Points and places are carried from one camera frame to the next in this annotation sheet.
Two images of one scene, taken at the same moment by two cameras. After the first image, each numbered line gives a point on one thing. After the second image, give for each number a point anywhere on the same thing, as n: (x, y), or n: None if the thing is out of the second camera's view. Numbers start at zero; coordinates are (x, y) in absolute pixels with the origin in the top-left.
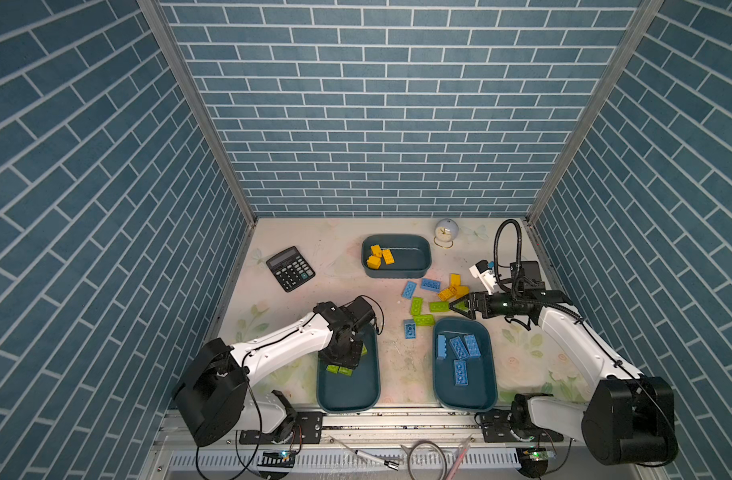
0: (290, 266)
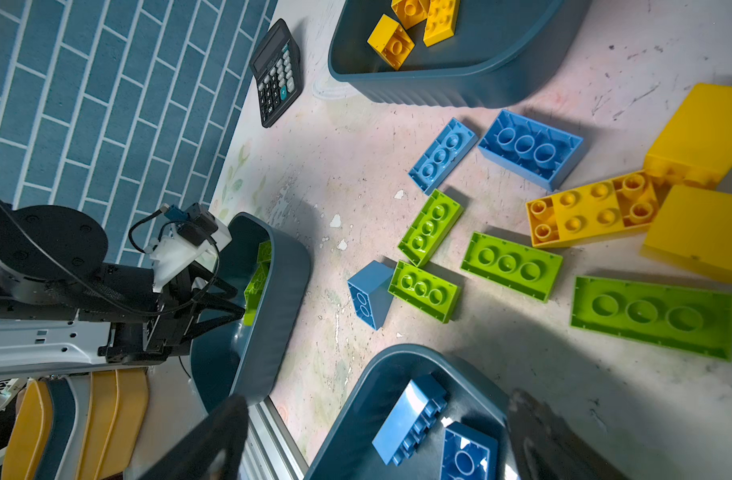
0: (277, 68)
